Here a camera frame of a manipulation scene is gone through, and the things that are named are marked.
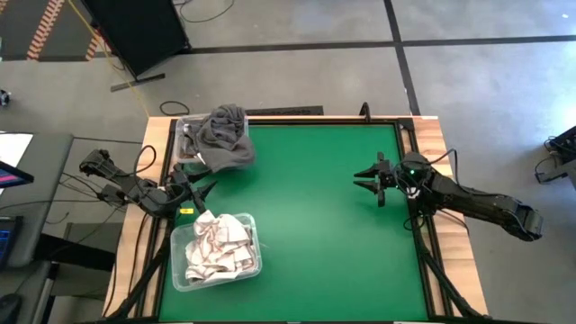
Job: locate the monitor with pink screen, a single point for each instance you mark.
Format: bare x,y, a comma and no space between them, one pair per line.
13,177

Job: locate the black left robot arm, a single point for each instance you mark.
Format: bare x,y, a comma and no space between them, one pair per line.
135,189

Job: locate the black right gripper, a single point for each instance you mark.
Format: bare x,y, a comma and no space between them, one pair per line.
400,177

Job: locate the black partition panel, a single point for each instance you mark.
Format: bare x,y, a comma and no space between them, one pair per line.
135,31

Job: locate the dark grey terry towel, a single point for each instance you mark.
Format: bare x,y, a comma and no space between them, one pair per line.
225,139

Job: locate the grey desk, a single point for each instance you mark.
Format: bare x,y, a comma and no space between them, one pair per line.
49,180

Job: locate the clear plastic bin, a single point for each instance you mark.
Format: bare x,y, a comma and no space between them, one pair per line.
177,270
181,153

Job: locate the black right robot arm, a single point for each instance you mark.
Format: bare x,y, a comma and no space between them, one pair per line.
486,204

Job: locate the dark floor mat orange stripes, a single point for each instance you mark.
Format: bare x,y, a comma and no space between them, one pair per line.
13,31

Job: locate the black power strip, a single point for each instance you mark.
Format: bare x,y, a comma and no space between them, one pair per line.
292,110

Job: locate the grey and cream garment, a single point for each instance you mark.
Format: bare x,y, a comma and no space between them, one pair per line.
220,247

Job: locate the black clamp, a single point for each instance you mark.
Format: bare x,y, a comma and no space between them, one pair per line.
365,112

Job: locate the black table frame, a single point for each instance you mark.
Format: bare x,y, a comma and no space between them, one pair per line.
315,121

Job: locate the small dark floor object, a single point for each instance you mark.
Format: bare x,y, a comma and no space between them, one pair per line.
3,98

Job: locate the white flat panel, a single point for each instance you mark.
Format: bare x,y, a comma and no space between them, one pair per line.
13,146

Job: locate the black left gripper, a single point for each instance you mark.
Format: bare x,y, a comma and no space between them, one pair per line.
184,186

